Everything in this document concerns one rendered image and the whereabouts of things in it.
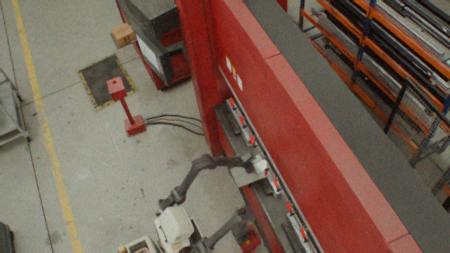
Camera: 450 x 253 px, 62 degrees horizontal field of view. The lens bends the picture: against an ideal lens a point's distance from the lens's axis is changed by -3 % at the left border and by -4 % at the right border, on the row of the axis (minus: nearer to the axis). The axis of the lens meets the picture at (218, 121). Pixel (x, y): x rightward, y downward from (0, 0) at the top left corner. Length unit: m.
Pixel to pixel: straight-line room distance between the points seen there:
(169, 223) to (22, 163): 2.94
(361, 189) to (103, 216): 3.20
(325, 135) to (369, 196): 0.32
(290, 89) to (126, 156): 3.05
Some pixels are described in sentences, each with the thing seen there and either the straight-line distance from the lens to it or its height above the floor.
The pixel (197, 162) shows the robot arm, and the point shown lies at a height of 1.56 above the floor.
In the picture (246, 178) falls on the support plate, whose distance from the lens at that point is 3.09.
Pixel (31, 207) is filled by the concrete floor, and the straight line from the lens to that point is 4.79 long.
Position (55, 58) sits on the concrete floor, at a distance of 6.23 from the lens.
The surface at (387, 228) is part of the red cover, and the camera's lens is 1.60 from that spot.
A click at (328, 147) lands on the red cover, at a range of 1.71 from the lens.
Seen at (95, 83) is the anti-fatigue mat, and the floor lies 0.01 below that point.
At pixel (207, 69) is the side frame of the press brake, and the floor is 1.38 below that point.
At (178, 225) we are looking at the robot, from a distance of 2.57.
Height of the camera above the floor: 3.73
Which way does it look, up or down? 53 degrees down
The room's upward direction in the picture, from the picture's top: 9 degrees counter-clockwise
